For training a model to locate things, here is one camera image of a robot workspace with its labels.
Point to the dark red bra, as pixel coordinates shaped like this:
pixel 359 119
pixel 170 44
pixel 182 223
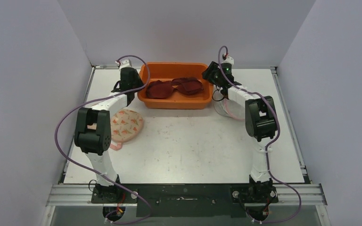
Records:
pixel 164 89

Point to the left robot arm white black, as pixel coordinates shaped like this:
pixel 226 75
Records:
pixel 93 125

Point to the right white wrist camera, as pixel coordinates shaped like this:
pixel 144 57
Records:
pixel 226 59

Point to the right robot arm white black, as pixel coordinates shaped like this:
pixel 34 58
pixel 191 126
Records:
pixel 261 122

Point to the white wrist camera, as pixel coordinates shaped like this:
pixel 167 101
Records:
pixel 226 59
pixel 124 63

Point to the orange plastic tub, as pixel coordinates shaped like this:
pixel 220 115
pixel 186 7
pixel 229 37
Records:
pixel 167 71

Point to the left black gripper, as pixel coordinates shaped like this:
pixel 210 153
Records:
pixel 140 84

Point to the aluminium front rail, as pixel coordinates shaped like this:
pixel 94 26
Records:
pixel 81 195

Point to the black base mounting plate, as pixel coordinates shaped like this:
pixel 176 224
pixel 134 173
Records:
pixel 188 200

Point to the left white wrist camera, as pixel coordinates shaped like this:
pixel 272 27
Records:
pixel 124 63

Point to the floral padded bra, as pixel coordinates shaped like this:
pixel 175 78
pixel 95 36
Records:
pixel 125 125

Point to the white mesh laundry bag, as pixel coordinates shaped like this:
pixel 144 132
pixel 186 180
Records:
pixel 230 109

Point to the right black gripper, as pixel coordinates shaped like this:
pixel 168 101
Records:
pixel 209 72

